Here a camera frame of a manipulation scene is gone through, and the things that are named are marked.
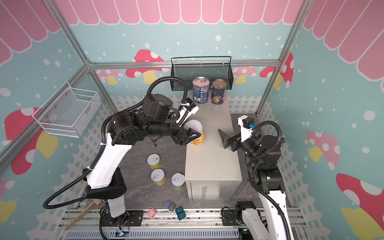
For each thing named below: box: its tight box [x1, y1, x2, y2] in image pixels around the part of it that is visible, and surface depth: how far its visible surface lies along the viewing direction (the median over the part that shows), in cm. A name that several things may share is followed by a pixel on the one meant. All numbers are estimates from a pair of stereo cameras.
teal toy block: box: [175, 206, 186, 221], surface depth 77 cm
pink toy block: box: [148, 208, 157, 219], surface depth 77 cm
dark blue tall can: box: [210, 79, 227, 105], surface depth 74 cm
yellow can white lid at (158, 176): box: [150, 168, 167, 186], surface depth 85 cm
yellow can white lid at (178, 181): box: [171, 172, 186, 190], surface depth 83 cm
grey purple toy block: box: [163, 200, 176, 212], surface depth 79 cm
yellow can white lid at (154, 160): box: [147, 153, 162, 169], surface depth 91 cm
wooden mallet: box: [64, 199, 103, 231], surface depth 76 cm
